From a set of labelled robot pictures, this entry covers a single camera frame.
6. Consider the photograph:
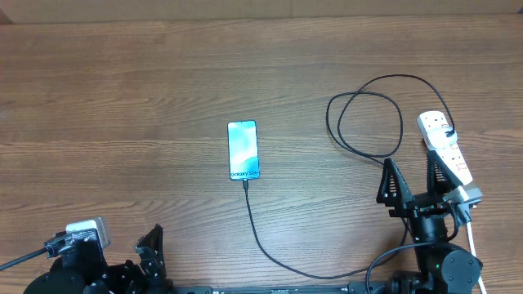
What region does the white power strip cord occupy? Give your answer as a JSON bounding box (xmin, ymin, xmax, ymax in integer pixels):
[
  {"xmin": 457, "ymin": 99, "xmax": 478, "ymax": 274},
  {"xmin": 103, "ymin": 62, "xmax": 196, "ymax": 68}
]
[{"xmin": 464, "ymin": 220, "xmax": 488, "ymax": 294}]

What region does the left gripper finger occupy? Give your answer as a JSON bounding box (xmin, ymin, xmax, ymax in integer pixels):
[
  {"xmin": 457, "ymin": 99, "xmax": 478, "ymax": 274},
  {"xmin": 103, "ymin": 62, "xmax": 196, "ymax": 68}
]
[
  {"xmin": 44, "ymin": 229, "xmax": 107, "ymax": 282},
  {"xmin": 135, "ymin": 224, "xmax": 166, "ymax": 282}
]

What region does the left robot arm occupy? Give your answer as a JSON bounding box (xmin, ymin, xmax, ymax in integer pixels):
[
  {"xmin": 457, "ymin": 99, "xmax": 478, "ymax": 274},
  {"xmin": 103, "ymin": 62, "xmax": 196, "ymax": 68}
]
[{"xmin": 25, "ymin": 219, "xmax": 176, "ymax": 294}]

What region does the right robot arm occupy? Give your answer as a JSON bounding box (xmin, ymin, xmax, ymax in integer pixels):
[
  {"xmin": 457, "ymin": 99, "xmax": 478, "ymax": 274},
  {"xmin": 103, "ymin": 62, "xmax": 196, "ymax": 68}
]
[{"xmin": 364, "ymin": 150, "xmax": 483, "ymax": 294}]

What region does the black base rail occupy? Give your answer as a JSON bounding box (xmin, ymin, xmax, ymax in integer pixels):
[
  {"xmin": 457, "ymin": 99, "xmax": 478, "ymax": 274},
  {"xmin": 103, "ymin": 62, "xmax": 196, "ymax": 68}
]
[{"xmin": 171, "ymin": 279, "xmax": 413, "ymax": 294}]

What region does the white charger adapter plug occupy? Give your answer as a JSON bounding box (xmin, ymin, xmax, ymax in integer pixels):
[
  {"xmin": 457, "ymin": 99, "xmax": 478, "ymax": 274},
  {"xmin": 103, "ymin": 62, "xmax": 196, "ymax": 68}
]
[{"xmin": 423, "ymin": 126, "xmax": 458, "ymax": 150}]

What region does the Galaxy smartphone blue screen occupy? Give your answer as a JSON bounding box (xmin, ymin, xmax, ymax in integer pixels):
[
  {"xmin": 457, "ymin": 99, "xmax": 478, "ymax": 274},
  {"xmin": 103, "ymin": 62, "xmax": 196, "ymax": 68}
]
[{"xmin": 227, "ymin": 120, "xmax": 261, "ymax": 180}]

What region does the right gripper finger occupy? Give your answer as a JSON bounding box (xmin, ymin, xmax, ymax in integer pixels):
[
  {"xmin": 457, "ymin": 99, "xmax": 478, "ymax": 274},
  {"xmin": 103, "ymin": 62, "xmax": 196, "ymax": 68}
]
[
  {"xmin": 376, "ymin": 158, "xmax": 413, "ymax": 205},
  {"xmin": 427, "ymin": 150, "xmax": 463, "ymax": 195}
]

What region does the white power strip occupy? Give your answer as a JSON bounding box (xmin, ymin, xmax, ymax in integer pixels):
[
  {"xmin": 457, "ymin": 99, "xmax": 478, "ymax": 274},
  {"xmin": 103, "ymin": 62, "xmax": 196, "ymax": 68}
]
[{"xmin": 417, "ymin": 111, "xmax": 473, "ymax": 185}]

